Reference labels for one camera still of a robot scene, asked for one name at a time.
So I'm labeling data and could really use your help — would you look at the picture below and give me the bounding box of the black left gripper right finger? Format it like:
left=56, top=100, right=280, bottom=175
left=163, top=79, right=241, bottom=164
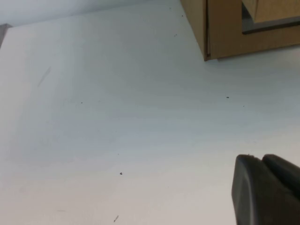
left=262, top=153, right=300, bottom=197

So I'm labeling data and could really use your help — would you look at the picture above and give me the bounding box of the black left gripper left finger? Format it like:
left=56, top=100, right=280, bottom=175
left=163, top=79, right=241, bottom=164
left=231, top=154, right=300, bottom=225

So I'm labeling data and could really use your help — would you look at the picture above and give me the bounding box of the brown windowed cardboard shoe box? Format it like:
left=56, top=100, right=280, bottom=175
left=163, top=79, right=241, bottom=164
left=180, top=0, right=300, bottom=62

